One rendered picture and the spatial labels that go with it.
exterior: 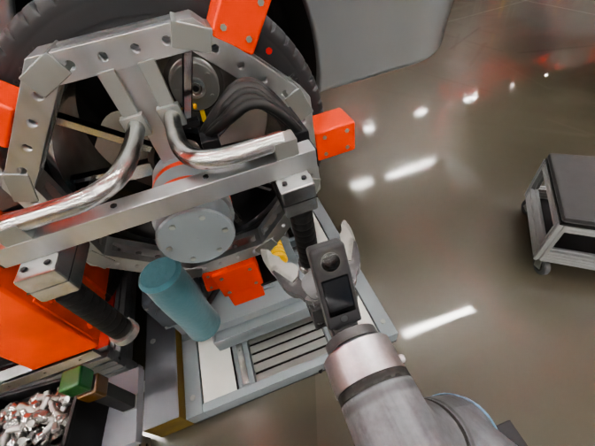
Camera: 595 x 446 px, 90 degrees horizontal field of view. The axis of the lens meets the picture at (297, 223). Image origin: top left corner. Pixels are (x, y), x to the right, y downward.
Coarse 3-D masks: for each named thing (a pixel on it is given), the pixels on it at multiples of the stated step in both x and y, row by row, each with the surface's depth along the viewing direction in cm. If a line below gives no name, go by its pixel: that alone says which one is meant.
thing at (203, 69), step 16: (160, 64) 92; (176, 64) 93; (208, 64) 96; (176, 80) 93; (208, 80) 96; (224, 80) 101; (176, 96) 96; (208, 96) 99; (192, 112) 105; (208, 112) 107
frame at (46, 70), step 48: (48, 48) 40; (96, 48) 41; (144, 48) 42; (192, 48) 44; (48, 96) 43; (288, 96) 53; (48, 144) 50; (48, 192) 56; (96, 240) 63; (240, 240) 80
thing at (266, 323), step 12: (276, 312) 116; (288, 312) 115; (300, 312) 114; (240, 324) 115; (252, 324) 114; (264, 324) 111; (276, 324) 114; (288, 324) 117; (216, 336) 113; (228, 336) 110; (240, 336) 112; (252, 336) 115
